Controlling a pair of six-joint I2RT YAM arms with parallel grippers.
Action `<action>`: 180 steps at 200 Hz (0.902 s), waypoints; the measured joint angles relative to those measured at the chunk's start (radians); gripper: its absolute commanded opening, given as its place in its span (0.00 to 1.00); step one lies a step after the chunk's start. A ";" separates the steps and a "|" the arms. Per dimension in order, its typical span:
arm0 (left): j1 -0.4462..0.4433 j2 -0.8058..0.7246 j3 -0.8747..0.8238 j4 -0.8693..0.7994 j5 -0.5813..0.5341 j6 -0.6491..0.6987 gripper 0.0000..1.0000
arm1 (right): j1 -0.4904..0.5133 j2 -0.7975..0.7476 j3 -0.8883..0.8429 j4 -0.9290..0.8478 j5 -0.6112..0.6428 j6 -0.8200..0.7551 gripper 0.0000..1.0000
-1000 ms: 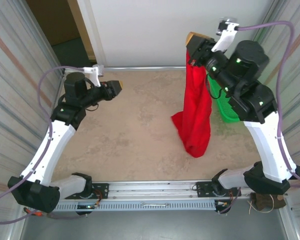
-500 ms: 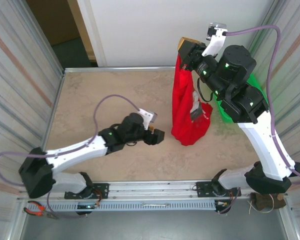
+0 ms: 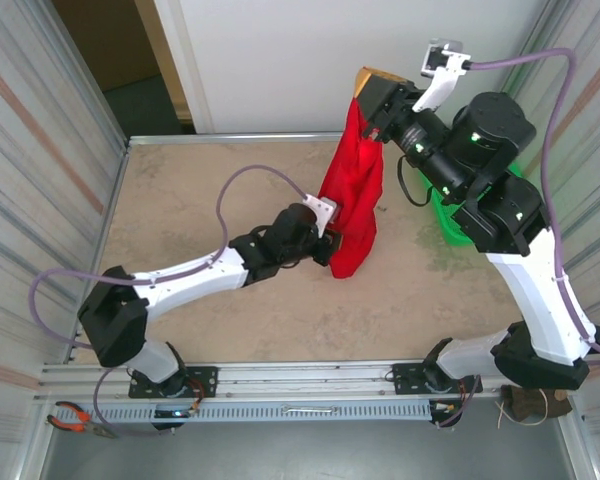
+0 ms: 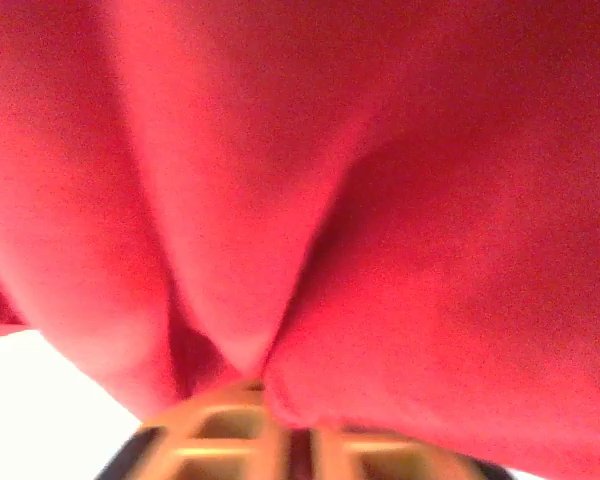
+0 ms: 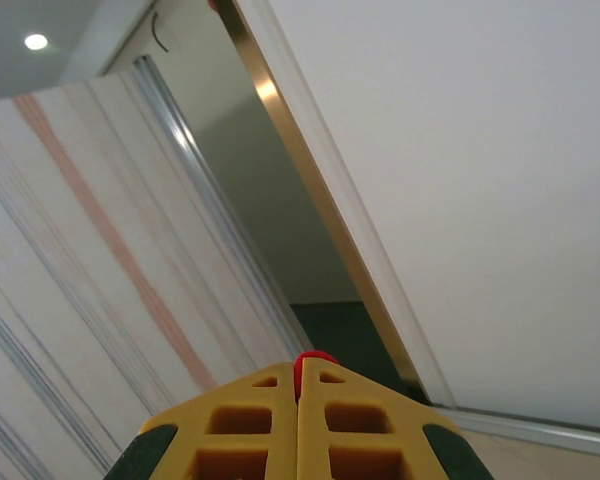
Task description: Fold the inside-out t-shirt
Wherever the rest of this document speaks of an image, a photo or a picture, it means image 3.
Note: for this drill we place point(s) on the red t-shirt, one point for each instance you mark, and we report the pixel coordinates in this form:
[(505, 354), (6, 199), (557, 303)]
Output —
[(352, 200)]

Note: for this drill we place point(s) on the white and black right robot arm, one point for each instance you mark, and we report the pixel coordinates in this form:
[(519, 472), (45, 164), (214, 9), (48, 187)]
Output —
[(540, 295)]

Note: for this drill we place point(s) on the green plastic mesh basket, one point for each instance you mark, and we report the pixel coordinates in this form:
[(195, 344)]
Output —
[(442, 220)]

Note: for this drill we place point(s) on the silver wrench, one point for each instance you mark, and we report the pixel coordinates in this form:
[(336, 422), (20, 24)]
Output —
[(310, 410)]

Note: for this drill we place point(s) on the small black controller board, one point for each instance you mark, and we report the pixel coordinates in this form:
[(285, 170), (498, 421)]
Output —
[(442, 407), (172, 416)]

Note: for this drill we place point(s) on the brown board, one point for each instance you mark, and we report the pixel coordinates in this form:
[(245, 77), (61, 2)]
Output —
[(110, 40)]

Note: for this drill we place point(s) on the brown cloth pouch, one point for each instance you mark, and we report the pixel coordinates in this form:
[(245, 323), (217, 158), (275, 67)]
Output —
[(530, 407)]

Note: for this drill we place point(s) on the aluminium table frame bar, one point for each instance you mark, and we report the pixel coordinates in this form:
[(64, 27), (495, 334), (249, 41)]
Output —
[(230, 136)]

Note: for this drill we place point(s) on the aluminium mounting rail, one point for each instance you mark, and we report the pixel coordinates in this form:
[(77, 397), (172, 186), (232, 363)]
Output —
[(305, 374)]

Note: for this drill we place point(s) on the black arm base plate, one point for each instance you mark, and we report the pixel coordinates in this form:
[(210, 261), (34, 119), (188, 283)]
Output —
[(407, 377), (205, 380)]

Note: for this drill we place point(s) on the beige door frame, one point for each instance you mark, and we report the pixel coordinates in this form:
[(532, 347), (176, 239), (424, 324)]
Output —
[(161, 50)]

